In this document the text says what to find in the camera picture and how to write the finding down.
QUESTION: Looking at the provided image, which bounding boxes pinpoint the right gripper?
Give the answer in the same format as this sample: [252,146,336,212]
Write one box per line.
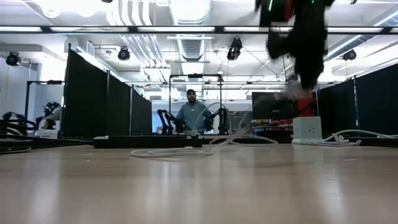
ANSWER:
[266,0,335,91]

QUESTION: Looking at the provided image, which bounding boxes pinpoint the short pale USB cable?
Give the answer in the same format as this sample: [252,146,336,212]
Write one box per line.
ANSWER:
[308,133,363,147]

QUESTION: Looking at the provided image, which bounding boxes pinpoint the long white USB cable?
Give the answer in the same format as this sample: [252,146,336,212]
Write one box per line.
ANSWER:
[129,101,280,159]

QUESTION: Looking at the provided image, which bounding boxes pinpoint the red storage bins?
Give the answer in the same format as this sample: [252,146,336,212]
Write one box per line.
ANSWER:
[296,93,315,118]

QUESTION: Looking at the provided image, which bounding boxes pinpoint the black computer monitor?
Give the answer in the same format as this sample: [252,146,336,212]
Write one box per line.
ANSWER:
[251,91,299,121]

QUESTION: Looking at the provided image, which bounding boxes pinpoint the black ceiling spotlight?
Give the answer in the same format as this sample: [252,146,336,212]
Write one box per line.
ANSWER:
[117,45,131,62]
[226,37,244,62]
[343,49,358,62]
[6,51,21,67]

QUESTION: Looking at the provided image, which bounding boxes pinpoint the pale cube power outlet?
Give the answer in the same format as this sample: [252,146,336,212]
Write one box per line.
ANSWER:
[291,116,324,145]

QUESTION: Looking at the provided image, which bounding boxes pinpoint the black overhead rig bar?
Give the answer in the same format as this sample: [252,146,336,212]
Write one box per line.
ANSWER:
[0,25,398,34]

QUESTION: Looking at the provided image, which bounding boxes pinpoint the black power strip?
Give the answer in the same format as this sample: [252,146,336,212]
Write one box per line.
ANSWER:
[92,135,205,149]

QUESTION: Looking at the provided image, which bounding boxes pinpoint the small white box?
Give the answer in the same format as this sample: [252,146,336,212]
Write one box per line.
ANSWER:
[34,128,59,139]

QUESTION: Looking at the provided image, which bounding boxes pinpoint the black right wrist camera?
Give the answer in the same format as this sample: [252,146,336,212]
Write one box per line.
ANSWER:
[257,0,295,28]

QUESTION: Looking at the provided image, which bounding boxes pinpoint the pale cube outlet cord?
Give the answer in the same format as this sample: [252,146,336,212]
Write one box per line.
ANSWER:
[323,128,398,140]

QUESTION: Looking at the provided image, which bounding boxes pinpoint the distant black station frame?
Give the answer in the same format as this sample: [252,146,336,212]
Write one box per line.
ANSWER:
[169,73,223,135]

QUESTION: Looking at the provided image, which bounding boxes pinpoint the silver ribbed ventilation duct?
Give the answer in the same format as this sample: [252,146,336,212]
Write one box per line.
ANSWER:
[179,37,206,62]

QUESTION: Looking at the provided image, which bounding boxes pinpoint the black cable bundle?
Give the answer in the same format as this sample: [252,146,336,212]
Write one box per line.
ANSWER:
[0,111,37,155]

